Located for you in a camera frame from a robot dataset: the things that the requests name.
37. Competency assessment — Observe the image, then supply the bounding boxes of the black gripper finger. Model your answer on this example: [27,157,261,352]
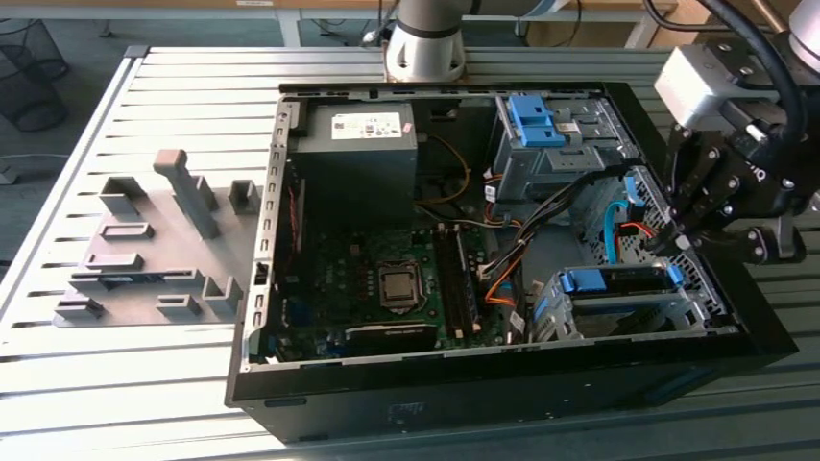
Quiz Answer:
[684,215,808,264]
[645,127,744,255]

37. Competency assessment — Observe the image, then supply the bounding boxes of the orange red power wire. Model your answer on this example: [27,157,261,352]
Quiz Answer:
[613,220,680,255]

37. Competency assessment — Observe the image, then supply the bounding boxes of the blue data wire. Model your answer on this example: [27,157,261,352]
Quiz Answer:
[601,173,643,266]

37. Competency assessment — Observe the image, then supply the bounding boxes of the hard disk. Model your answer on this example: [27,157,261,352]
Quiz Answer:
[535,266,684,337]

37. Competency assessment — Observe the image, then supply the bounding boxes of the silver disk bay cage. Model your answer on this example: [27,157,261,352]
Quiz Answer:
[529,261,713,343]

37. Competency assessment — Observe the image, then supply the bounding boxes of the silver optical drive cage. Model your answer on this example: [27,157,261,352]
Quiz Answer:
[491,94,641,206]

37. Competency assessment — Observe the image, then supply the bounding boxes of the blue plastic drive latch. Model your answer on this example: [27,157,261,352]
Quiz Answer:
[508,95,569,149]

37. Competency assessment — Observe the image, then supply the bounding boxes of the brown wooden cabinet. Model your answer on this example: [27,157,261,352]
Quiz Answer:
[649,0,789,49]

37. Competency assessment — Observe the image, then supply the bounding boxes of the silver CPU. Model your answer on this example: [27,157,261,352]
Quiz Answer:
[381,272,416,302]

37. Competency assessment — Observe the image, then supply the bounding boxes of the grey power supply unit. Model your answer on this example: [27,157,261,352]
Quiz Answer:
[291,100,423,222]

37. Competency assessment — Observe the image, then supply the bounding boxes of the black CPU socket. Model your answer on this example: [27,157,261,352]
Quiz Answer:
[375,259,425,314]

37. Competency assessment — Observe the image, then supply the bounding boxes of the black PC case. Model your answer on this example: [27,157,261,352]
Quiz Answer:
[221,80,801,446]

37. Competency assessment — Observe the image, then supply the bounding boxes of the black graphics card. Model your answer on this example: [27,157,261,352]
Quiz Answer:
[344,321,441,357]

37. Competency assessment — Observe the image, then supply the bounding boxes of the green motherboard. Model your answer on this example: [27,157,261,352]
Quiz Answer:
[279,224,517,362]

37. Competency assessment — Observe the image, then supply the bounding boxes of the grey parts rack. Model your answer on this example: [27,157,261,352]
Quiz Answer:
[53,147,265,331]

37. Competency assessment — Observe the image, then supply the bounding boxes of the blue RAM stick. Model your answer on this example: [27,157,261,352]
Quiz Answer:
[95,273,169,290]

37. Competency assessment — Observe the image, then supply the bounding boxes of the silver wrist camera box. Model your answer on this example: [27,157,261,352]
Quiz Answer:
[652,44,788,132]

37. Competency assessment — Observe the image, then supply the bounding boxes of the black cable bundle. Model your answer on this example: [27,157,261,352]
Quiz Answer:
[475,164,628,283]

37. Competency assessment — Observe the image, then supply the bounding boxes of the red wires with white tag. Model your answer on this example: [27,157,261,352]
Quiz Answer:
[480,167,524,231]

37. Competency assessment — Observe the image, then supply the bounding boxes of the yellow wire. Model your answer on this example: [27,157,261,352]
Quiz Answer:
[413,133,475,208]

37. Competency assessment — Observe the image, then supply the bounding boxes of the red twisted wire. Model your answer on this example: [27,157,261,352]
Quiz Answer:
[285,181,308,256]

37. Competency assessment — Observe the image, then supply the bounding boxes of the white frame desk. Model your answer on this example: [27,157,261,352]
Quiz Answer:
[88,0,680,49]

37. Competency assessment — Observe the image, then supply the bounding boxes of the white floor cable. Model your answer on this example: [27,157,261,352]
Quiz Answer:
[0,152,72,167]

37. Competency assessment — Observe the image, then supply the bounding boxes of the black wire mesh bin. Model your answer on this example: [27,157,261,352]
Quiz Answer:
[0,42,71,133]

